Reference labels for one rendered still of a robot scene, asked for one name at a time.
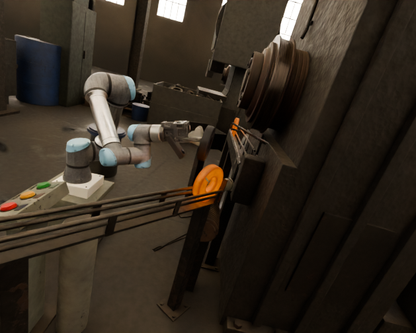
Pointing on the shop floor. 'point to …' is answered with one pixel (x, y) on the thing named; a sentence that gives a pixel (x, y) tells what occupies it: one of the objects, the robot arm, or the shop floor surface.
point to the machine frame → (338, 180)
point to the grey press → (240, 49)
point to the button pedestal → (43, 315)
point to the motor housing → (209, 232)
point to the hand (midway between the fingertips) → (207, 139)
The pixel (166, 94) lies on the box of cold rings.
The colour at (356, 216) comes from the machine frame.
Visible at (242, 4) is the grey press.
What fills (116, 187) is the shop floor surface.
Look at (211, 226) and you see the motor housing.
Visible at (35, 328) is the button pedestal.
